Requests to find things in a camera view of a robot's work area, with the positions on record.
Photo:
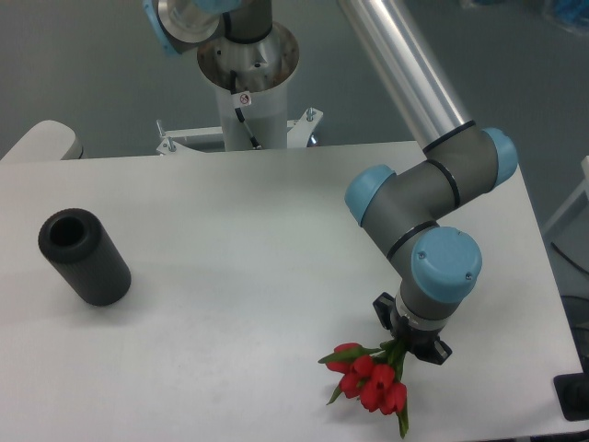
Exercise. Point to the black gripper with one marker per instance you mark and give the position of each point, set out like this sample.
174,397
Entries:
421,337

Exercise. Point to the red tulip bouquet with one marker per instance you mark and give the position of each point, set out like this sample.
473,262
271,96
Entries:
373,377

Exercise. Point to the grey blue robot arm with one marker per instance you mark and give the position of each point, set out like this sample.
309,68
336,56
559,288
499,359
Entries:
400,212

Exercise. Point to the black ribbed cylindrical vase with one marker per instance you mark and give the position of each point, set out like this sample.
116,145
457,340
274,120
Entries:
76,244

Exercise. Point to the black device at table edge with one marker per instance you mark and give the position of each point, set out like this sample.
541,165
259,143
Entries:
572,392

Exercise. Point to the white rounded chair back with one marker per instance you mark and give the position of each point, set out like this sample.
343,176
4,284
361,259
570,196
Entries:
46,141

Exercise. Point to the white frame at right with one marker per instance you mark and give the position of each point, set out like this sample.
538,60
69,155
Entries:
571,207

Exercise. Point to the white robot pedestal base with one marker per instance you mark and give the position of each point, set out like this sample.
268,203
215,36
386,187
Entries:
250,83

